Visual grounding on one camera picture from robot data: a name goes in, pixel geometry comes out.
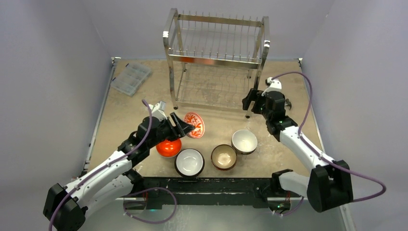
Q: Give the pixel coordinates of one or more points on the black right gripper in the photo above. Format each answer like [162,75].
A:
[258,101]

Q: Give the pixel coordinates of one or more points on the dark bowl cream inside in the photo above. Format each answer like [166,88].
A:
[244,142]

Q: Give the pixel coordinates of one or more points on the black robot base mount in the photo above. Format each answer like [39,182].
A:
[156,192]

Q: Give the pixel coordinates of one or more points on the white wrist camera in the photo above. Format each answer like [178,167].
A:
[272,85]
[158,110]

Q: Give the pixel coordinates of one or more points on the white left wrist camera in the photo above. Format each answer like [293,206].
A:
[158,110]

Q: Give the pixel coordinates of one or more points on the brown bowl tan inside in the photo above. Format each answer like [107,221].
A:
[224,157]

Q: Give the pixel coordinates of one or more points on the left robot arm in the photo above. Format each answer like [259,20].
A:
[67,207]

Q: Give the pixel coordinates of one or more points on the clear plastic organizer box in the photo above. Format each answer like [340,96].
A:
[131,78]

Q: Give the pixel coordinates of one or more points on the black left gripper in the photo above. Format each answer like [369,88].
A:
[181,129]

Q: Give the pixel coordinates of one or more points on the orange floral patterned bowl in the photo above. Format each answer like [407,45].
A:
[196,120]

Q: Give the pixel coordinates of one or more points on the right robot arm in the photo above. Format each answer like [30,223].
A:
[329,184]

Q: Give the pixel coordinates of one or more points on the red orange bowl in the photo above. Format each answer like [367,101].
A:
[169,149]

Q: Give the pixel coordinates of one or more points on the black handled claw hammer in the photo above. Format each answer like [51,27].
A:
[288,104]

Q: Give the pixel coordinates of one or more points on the stainless steel dish rack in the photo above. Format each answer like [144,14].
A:
[213,60]

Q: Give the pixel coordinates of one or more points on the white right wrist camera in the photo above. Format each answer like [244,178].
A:
[272,85]

